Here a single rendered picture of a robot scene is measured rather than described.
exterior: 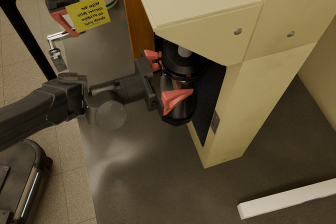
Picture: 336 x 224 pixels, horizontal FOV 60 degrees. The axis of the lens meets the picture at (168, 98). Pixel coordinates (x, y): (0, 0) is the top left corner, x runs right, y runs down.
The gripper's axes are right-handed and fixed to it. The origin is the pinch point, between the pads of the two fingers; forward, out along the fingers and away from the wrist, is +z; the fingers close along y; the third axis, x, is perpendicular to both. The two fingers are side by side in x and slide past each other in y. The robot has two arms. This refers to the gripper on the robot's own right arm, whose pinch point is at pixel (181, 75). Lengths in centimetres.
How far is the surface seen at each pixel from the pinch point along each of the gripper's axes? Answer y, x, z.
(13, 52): 137, 122, -69
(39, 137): 61, 121, -60
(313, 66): 1.2, 17.0, 46.2
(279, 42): -15.7, -25.6, 4.3
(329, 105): -11, 21, 46
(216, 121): -14.3, -3.2, 1.2
